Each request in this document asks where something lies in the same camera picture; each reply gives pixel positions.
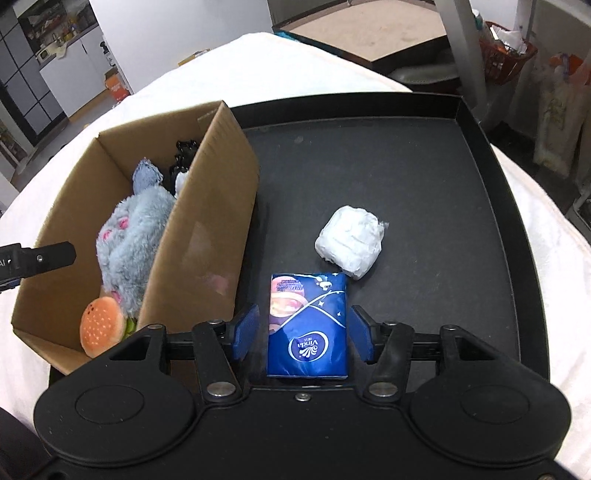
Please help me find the red basket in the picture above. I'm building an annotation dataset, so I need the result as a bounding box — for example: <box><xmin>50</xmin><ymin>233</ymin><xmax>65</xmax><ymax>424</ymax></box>
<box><xmin>477</xmin><ymin>20</ymin><xmax>539</xmax><ymax>87</ymax></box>

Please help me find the grey plush toy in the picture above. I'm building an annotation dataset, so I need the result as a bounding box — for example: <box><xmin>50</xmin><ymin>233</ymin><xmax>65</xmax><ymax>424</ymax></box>
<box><xmin>95</xmin><ymin>158</ymin><xmax>178</xmax><ymax>320</ymax></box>

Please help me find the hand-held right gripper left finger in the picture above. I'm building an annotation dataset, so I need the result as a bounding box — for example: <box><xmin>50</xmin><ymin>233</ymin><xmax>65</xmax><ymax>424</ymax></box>
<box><xmin>108</xmin><ymin>303</ymin><xmax>260</xmax><ymax>400</ymax></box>

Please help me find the hanging plastic bag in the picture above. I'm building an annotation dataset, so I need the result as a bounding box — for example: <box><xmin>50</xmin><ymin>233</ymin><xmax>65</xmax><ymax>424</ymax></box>
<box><xmin>533</xmin><ymin>50</ymin><xmax>591</xmax><ymax>179</ymax></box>

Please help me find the brown framed board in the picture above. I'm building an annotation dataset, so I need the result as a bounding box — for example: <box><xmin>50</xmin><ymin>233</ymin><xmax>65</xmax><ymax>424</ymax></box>
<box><xmin>272</xmin><ymin>0</ymin><xmax>452</xmax><ymax>77</ymax></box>

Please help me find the brown cardboard box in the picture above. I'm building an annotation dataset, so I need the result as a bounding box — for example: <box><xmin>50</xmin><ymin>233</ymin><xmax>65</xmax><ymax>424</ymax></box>
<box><xmin>11</xmin><ymin>100</ymin><xmax>260</xmax><ymax>376</ymax></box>

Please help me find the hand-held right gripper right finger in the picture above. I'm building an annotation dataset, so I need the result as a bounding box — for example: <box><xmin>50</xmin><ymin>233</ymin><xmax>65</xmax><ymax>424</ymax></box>
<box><xmin>347</xmin><ymin>305</ymin><xmax>500</xmax><ymax>399</ymax></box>

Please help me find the white bundle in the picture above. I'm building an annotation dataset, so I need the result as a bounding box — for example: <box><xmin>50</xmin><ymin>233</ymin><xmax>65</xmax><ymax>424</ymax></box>
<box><xmin>315</xmin><ymin>205</ymin><xmax>391</xmax><ymax>280</ymax></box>

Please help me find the blue tissue pack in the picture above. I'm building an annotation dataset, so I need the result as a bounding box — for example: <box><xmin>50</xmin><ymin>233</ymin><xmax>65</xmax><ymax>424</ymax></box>
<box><xmin>266</xmin><ymin>272</ymin><xmax>351</xmax><ymax>380</ymax></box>

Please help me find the white cabinet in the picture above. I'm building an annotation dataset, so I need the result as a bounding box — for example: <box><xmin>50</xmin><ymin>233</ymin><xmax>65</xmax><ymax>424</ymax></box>
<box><xmin>39</xmin><ymin>34</ymin><xmax>136</xmax><ymax>121</ymax></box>

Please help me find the orange carton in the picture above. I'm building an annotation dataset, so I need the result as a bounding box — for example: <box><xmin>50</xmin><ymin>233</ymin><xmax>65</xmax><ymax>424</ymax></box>
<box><xmin>103</xmin><ymin>69</ymin><xmax>131</xmax><ymax>103</ymax></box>

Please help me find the dark grid cabinet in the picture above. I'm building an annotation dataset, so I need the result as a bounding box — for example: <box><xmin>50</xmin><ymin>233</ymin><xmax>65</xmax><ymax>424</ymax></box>
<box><xmin>0</xmin><ymin>20</ymin><xmax>66</xmax><ymax>149</ymax></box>

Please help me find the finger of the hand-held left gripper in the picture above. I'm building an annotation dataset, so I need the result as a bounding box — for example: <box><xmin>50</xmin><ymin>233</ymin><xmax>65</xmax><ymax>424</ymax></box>
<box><xmin>19</xmin><ymin>240</ymin><xmax>77</xmax><ymax>281</ymax></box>

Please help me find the burger toy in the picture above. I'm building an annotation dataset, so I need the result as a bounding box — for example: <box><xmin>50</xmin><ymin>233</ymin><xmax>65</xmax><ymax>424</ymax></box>
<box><xmin>79</xmin><ymin>295</ymin><xmax>127</xmax><ymax>360</ymax></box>

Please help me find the black tray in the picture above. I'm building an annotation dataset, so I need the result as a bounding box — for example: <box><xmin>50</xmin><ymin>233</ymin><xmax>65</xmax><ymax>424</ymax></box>
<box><xmin>48</xmin><ymin>90</ymin><xmax>553</xmax><ymax>398</ymax></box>

